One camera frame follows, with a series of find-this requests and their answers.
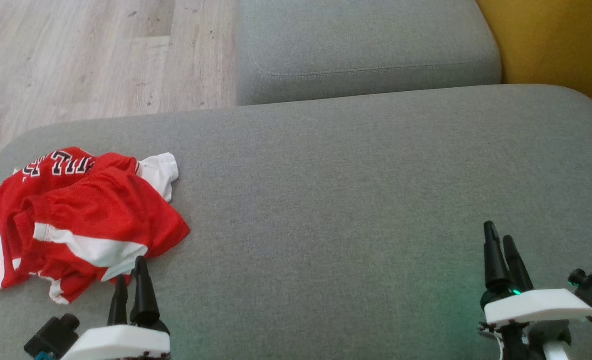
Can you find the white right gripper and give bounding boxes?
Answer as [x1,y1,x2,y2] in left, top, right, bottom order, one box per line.
[478,221,592,360]

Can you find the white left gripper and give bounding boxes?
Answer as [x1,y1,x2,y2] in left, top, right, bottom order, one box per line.
[61,256,172,360]

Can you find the red shorts white waistband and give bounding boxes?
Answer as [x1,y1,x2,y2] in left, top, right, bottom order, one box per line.
[8,167,191,306]

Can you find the red basketball jersey white sleeves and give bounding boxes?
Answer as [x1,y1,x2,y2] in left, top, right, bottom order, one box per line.
[0,146,180,294]

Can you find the large grey sofa seat cushion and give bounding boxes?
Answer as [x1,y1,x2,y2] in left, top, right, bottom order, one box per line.
[0,84,592,360]

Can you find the small grey sofa cushion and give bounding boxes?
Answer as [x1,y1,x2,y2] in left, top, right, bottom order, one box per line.
[234,0,503,107]

